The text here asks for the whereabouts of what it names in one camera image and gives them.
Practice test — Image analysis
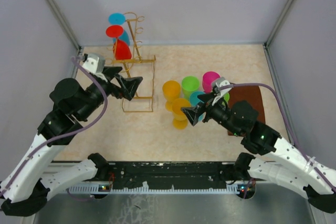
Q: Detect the orange wine glass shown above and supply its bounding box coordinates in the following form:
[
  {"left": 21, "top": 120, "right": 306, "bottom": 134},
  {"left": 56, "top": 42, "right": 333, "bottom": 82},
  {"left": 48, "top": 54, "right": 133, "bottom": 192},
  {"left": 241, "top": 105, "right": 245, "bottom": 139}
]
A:
[
  {"left": 172, "top": 98, "right": 191, "bottom": 130},
  {"left": 162, "top": 80, "right": 181, "bottom": 111}
]

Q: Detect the green wine glass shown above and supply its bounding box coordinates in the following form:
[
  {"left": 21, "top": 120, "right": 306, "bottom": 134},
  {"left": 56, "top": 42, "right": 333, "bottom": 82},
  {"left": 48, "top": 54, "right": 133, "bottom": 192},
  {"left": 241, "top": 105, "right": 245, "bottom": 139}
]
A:
[
  {"left": 181, "top": 76, "right": 200, "bottom": 100},
  {"left": 223, "top": 92, "right": 230, "bottom": 103}
]

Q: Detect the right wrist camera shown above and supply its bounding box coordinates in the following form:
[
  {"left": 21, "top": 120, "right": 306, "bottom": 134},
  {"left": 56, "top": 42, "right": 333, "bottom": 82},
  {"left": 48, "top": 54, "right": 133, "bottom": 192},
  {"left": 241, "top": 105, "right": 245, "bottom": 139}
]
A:
[{"left": 212, "top": 77, "right": 233, "bottom": 102}]

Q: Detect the gold wire glass rack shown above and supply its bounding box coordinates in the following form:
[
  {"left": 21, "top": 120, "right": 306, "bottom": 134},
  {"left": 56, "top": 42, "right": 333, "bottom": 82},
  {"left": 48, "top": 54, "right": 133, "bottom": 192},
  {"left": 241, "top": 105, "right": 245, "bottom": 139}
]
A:
[{"left": 106, "top": 12, "right": 157, "bottom": 114}]

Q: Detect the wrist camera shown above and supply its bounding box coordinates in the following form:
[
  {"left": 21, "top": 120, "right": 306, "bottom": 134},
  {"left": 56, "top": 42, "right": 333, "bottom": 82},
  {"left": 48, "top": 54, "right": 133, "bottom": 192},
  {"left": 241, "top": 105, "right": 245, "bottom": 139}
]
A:
[
  {"left": 82, "top": 53, "right": 107, "bottom": 82},
  {"left": 212, "top": 77, "right": 233, "bottom": 102}
]

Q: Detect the red wine glass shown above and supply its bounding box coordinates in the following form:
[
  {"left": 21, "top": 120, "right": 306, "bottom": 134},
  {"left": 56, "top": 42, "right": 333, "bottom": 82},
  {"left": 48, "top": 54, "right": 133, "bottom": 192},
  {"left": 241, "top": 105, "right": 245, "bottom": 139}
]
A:
[{"left": 106, "top": 25, "right": 132, "bottom": 60}]

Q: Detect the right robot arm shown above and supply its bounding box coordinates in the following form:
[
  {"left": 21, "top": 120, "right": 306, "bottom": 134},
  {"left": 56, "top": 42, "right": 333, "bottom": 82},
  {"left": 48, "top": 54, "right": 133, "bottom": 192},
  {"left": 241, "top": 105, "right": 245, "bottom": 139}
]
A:
[{"left": 181, "top": 94, "right": 335, "bottom": 214}]

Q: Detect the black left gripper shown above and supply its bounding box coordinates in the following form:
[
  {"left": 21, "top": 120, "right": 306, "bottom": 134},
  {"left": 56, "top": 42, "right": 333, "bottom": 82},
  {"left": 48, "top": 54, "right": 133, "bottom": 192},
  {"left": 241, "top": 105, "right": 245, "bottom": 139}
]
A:
[{"left": 78, "top": 66, "right": 143, "bottom": 120}]

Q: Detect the teal wine glass front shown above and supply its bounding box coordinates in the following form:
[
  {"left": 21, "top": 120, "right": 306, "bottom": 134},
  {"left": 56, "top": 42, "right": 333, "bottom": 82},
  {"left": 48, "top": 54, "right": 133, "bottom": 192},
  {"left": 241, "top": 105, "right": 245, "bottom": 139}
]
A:
[{"left": 189, "top": 91, "right": 205, "bottom": 106}]

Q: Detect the brown cloth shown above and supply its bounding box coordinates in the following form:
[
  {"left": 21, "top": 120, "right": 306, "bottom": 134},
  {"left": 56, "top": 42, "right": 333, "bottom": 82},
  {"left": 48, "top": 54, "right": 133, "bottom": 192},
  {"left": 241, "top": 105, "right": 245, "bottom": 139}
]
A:
[{"left": 228, "top": 86, "right": 266, "bottom": 123}]

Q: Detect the teal wine glass rear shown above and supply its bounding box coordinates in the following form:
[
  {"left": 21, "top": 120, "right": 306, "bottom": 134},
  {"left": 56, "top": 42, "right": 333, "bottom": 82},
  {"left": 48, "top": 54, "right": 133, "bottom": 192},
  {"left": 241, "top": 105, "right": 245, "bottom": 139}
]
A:
[{"left": 108, "top": 13, "right": 130, "bottom": 46}]

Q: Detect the green wine glass front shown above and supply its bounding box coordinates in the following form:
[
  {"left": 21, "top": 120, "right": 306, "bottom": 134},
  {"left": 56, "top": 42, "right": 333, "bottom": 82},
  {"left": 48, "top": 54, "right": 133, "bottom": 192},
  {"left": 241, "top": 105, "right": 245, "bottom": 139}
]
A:
[{"left": 181, "top": 76, "right": 200, "bottom": 100}]

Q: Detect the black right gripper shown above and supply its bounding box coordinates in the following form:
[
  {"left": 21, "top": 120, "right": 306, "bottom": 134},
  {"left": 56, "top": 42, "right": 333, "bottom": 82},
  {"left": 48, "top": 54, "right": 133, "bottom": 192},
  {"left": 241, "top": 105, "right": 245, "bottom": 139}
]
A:
[{"left": 181, "top": 91, "right": 242, "bottom": 136}]

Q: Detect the orange wine glass front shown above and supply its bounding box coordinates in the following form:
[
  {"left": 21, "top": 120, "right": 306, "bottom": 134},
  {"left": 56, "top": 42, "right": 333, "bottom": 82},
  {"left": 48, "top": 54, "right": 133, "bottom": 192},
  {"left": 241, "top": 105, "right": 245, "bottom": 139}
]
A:
[{"left": 162, "top": 80, "right": 181, "bottom": 111}]

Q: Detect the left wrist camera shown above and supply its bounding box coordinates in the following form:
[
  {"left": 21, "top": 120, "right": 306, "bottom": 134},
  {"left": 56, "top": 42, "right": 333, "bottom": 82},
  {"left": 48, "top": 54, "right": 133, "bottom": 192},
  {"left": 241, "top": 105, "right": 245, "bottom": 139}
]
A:
[{"left": 82, "top": 53, "right": 107, "bottom": 82}]

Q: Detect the pink wine glass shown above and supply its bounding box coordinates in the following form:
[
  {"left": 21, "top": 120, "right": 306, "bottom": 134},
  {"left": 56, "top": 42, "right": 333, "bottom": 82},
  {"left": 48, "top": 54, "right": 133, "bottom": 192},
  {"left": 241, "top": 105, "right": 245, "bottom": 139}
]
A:
[{"left": 202, "top": 71, "right": 220, "bottom": 93}]

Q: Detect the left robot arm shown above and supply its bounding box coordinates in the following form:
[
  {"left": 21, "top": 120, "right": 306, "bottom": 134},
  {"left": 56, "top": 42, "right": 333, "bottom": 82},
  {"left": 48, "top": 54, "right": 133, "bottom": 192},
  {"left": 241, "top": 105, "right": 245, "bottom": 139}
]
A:
[{"left": 1, "top": 67, "right": 143, "bottom": 217}]

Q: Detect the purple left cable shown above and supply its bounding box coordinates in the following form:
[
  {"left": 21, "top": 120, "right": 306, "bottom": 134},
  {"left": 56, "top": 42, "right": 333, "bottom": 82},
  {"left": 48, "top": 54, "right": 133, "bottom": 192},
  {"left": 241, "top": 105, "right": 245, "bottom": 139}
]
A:
[{"left": 0, "top": 56, "right": 108, "bottom": 201}]

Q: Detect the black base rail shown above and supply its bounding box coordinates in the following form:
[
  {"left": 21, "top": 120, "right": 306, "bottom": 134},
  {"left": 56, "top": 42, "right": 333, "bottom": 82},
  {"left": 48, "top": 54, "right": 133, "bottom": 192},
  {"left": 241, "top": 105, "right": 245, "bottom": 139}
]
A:
[{"left": 85, "top": 161, "right": 250, "bottom": 190}]

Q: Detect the teal wine glass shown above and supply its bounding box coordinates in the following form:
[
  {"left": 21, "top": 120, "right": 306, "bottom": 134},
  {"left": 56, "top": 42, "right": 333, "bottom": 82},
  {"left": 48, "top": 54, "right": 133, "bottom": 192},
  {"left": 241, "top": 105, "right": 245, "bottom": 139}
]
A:
[
  {"left": 189, "top": 91, "right": 205, "bottom": 106},
  {"left": 108, "top": 13, "right": 130, "bottom": 46}
]

